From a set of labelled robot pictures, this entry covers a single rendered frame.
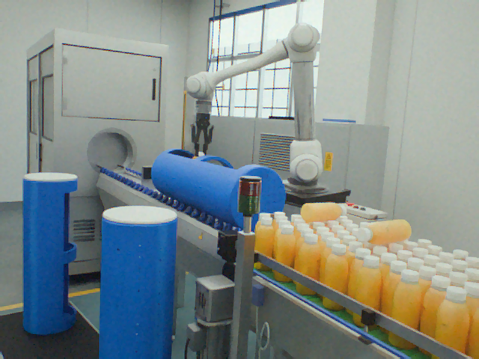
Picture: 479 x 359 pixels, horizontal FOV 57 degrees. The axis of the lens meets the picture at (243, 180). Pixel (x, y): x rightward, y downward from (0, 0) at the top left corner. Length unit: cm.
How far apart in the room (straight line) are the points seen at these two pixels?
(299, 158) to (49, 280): 154
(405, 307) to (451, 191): 328
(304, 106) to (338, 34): 273
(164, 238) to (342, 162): 201
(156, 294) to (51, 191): 109
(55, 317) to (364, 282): 199
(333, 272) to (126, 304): 80
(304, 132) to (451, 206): 246
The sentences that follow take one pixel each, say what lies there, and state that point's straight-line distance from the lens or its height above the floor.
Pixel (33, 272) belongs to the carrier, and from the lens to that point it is 274.
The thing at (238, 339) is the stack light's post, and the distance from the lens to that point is 135.
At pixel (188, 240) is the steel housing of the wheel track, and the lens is 212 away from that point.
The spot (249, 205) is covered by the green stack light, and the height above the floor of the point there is 118.
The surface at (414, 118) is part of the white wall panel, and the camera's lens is 455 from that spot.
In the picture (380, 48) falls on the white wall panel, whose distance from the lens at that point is 466.
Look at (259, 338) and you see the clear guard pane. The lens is 145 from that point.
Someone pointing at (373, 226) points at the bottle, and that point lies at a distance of 132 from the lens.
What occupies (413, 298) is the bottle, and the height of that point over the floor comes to 103.
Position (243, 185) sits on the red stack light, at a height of 124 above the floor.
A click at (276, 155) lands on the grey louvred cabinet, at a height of 113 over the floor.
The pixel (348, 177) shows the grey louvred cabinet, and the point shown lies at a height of 104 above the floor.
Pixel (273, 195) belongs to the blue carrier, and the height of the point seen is 111.
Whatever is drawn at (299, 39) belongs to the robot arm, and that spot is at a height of 179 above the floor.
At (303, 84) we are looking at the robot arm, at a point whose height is 160.
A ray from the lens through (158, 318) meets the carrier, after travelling 176.
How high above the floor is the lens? 141
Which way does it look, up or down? 8 degrees down
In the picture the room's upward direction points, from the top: 4 degrees clockwise
